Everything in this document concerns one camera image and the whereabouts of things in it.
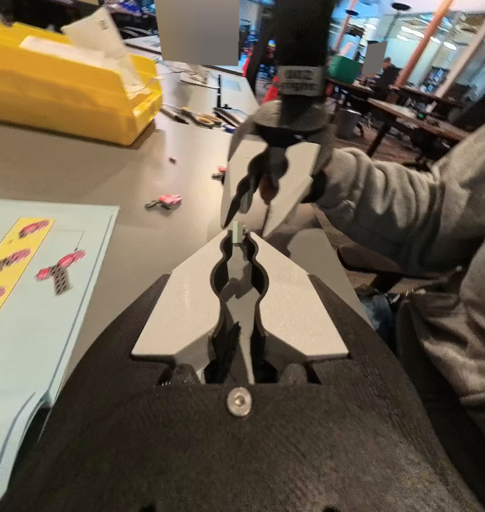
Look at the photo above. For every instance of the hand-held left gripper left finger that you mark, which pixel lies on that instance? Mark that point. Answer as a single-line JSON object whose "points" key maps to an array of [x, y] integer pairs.
{"points": [[178, 316]]}

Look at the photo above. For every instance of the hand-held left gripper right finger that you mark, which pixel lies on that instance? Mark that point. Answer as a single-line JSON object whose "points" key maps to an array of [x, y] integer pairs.
{"points": [[298, 316]]}

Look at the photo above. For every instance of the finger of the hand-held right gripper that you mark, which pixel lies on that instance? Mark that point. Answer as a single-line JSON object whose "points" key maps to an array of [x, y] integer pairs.
{"points": [[298, 176], [238, 168]]}

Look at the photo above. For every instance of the small grey brick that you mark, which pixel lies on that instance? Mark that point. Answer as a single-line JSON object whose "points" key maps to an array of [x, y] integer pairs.
{"points": [[238, 234]]}

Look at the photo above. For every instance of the person's right forearm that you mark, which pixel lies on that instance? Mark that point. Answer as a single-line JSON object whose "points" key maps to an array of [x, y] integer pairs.
{"points": [[386, 200]]}

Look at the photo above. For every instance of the grey metallic pouch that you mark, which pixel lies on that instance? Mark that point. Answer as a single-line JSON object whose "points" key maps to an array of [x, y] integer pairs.
{"points": [[230, 118]]}

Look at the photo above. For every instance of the green bag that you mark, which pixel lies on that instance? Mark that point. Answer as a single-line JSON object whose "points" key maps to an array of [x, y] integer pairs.
{"points": [[344, 70]]}

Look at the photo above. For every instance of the scissors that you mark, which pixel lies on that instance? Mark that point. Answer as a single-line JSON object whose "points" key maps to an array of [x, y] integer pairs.
{"points": [[204, 118]]}

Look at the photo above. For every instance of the orange traffic cone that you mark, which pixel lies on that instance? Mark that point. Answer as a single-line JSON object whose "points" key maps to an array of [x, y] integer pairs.
{"points": [[271, 92]]}

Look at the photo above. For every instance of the grey trash can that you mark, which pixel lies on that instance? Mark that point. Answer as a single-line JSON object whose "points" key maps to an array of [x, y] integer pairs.
{"points": [[348, 124]]}

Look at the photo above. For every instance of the black upright stand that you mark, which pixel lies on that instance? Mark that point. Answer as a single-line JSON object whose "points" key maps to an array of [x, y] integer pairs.
{"points": [[222, 94]]}

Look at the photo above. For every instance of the pink and grey brick assembly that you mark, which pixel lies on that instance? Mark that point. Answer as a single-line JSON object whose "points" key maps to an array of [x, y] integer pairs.
{"points": [[166, 200]]}

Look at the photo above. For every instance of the person's jeans leg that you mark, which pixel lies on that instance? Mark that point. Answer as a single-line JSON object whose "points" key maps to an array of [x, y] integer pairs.
{"points": [[380, 316]]}

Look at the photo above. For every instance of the black marker pen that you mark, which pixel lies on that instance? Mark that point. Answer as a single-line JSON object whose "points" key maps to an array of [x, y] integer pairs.
{"points": [[174, 114]]}

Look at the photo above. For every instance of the open instruction booklet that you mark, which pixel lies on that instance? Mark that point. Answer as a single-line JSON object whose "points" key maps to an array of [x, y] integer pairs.
{"points": [[46, 320]]}

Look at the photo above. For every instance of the wooden table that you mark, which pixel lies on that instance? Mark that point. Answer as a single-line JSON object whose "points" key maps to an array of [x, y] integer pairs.
{"points": [[418, 120]]}

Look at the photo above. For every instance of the person's grey sweatshirt torso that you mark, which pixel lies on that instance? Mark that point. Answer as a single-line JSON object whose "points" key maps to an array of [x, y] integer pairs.
{"points": [[458, 340]]}

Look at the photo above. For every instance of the yellow plastic bin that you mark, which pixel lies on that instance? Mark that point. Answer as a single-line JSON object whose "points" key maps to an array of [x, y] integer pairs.
{"points": [[66, 104]]}

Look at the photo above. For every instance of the pile of white paper bags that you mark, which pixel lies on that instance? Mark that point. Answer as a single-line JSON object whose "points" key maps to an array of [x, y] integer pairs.
{"points": [[94, 36]]}

